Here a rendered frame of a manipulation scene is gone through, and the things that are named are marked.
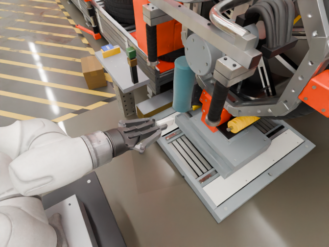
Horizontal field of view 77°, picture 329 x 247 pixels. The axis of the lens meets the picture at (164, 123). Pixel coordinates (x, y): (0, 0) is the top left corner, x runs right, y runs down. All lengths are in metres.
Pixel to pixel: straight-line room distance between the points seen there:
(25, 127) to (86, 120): 1.09
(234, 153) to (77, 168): 0.89
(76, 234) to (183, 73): 0.71
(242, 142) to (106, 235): 0.84
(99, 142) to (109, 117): 1.13
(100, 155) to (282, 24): 0.49
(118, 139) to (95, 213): 0.51
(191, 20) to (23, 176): 0.51
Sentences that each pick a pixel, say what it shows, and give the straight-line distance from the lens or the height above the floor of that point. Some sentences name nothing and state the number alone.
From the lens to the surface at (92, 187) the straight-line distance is 1.04.
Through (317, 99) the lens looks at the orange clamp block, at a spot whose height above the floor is 0.85.
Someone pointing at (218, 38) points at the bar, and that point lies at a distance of 0.52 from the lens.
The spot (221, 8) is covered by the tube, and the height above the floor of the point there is 1.01.
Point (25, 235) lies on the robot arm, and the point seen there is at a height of 0.62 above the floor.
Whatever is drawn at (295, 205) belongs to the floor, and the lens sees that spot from 1.48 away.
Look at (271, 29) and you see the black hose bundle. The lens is 0.51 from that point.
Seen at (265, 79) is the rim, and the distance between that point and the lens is 0.87.
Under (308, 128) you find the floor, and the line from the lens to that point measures 1.87.
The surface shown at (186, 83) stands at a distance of 0.86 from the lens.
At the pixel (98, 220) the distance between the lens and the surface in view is 0.99.
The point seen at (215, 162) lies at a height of 0.15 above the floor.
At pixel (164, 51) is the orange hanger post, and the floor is 0.55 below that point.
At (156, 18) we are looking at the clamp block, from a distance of 0.72.
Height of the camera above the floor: 1.22
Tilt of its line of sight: 51 degrees down
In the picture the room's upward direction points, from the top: straight up
